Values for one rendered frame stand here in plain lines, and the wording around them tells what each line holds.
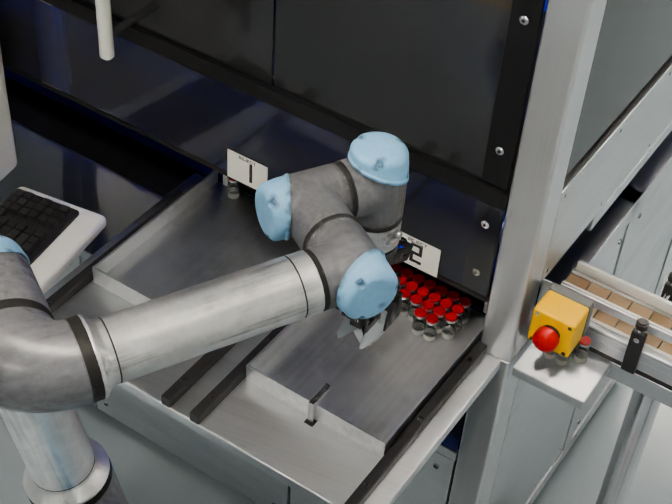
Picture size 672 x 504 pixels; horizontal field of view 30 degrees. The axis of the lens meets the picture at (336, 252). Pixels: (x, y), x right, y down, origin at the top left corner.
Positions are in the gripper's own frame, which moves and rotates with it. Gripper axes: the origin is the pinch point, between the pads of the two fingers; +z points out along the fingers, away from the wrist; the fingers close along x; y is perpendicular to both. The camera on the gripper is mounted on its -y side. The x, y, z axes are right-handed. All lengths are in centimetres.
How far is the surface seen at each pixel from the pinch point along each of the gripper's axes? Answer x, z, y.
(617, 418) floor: 16, 109, -106
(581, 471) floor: 16, 109, -86
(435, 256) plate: -3.5, 6.2, -26.4
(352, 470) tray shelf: 3.4, 21.6, 6.6
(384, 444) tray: 5.9, 18.3, 2.0
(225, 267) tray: -38.2, 21.3, -16.8
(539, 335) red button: 17.3, 8.7, -23.2
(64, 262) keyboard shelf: -67, 29, -7
